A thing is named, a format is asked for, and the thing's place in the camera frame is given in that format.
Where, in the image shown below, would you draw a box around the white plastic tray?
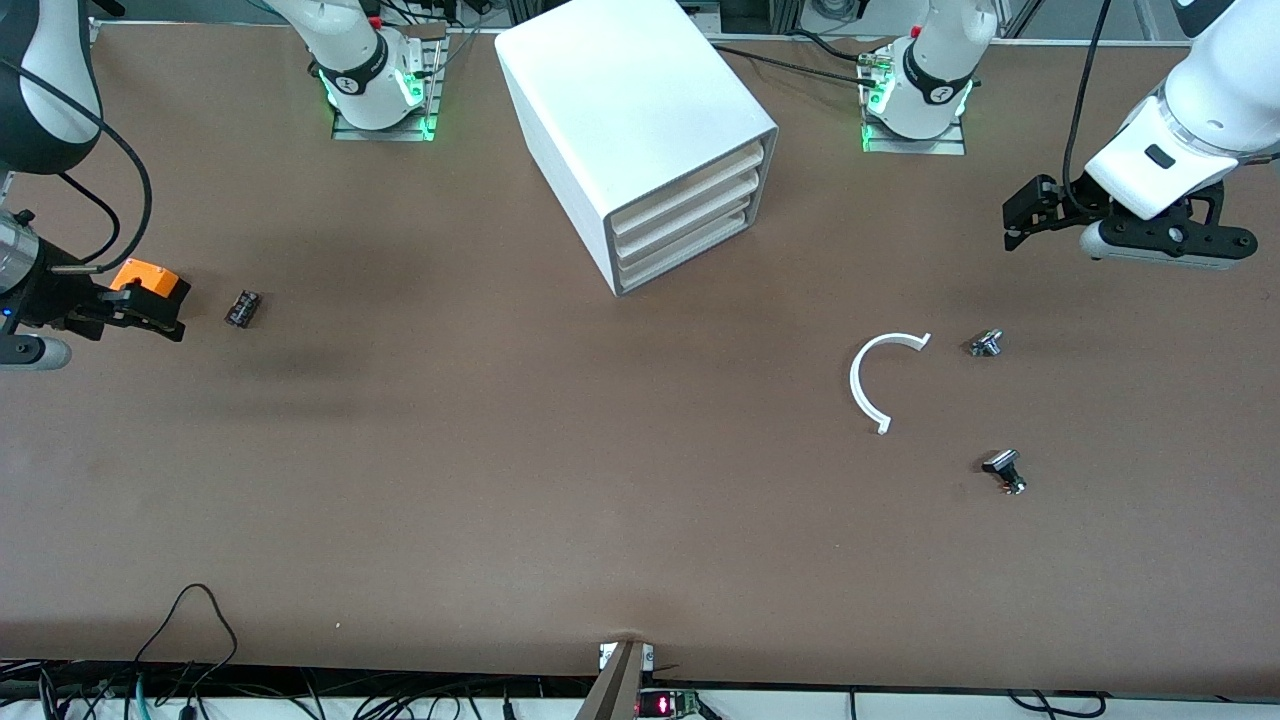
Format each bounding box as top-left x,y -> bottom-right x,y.
608,143 -> 767,237

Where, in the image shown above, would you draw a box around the device with red display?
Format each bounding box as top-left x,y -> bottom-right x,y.
638,688 -> 701,719

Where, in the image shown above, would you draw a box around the orange button enclosure box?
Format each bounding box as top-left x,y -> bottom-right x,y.
110,258 -> 192,323

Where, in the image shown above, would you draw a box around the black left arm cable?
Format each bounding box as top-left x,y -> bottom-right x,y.
1063,0 -> 1116,216

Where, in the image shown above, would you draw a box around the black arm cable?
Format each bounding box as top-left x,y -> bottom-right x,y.
0,60 -> 153,271
1063,0 -> 1116,216

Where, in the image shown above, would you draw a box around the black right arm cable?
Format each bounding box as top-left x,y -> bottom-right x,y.
0,60 -> 153,271

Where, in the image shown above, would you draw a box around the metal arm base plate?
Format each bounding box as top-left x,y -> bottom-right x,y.
332,25 -> 448,142
860,95 -> 968,156

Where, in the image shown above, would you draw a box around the white C-shaped plastic ring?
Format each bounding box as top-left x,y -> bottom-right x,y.
849,332 -> 933,436

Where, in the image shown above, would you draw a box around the black table cable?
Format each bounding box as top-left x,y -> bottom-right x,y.
790,28 -> 881,63
712,44 -> 881,89

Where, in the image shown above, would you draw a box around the black looped cable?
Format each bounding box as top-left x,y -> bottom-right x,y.
133,584 -> 239,701

